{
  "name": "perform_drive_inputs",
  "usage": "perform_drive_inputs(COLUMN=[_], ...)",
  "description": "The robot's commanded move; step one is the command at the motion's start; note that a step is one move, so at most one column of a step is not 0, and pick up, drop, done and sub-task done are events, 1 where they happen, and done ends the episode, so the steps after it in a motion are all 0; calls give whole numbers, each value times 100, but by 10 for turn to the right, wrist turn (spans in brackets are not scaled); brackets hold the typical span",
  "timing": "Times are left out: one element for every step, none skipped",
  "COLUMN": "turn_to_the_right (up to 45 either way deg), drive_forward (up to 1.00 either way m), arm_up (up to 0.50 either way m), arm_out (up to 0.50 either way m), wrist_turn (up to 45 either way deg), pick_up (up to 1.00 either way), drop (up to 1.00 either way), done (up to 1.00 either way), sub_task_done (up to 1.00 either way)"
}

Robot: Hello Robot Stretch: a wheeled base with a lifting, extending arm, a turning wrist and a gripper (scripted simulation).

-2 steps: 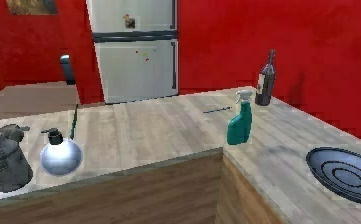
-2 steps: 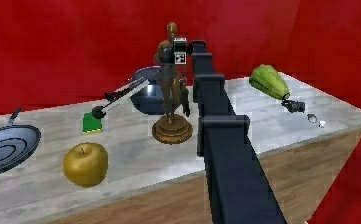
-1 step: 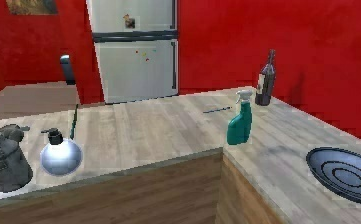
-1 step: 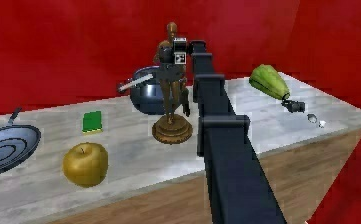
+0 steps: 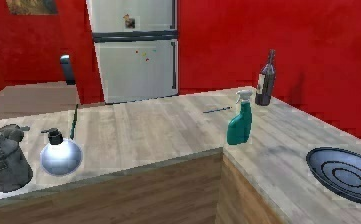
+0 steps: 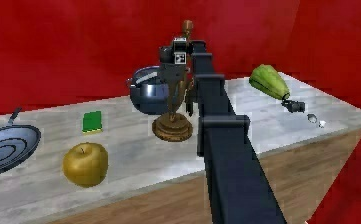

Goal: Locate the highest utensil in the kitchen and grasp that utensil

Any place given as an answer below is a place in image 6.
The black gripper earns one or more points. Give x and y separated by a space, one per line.
172 71

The grey frying pan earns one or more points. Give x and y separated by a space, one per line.
8 146

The green spray bottle black nozzle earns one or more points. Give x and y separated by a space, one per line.
268 81

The green sponge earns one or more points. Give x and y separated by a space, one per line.
92 122

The blue-grey metal pot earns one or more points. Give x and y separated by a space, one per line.
148 97

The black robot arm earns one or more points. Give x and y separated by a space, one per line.
234 173

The yellow apple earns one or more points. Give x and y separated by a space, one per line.
85 165

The small silver shaker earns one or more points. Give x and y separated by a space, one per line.
313 118

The bronze statue on round base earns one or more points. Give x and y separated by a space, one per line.
172 129

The wooden counter with marble top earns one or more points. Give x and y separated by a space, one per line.
304 166

